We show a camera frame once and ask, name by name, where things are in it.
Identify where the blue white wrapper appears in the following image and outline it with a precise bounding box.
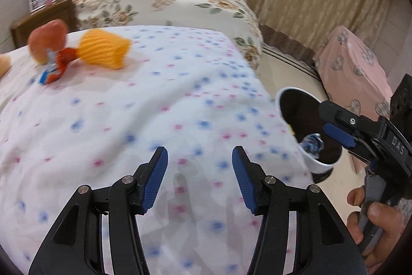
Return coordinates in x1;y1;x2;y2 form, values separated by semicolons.
299;133;324;159

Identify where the floral bed quilt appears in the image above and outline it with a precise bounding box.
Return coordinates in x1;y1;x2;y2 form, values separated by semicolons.
73;0;263;73

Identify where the yellow snack wrapper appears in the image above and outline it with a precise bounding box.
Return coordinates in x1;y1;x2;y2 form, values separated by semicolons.
288;124;295;135

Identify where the red apple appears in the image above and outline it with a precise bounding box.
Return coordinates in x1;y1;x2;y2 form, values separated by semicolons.
28;19;68;65

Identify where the white dotted bed sheet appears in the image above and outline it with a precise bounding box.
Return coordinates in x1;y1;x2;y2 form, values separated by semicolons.
1;27;312;274

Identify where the beige teddy bear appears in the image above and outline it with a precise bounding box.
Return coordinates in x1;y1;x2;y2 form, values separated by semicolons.
0;54;11;78

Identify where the pink heart cloth cover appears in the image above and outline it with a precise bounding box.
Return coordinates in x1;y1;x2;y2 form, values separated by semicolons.
313;26;392;121

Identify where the black white-rimmed trash bin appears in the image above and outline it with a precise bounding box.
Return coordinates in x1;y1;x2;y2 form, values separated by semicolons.
274;87;343;174

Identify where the right hand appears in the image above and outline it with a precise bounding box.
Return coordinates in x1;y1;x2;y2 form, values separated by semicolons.
346;187;404;274

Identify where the wooden nightstand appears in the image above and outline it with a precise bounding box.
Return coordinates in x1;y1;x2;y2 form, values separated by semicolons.
11;0;78;49

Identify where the red blue snack wrapper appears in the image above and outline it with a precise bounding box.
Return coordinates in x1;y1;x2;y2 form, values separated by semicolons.
39;47;78;85

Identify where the orange foam fruit net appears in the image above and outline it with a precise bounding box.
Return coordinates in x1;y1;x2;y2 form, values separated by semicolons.
76;29;132;70

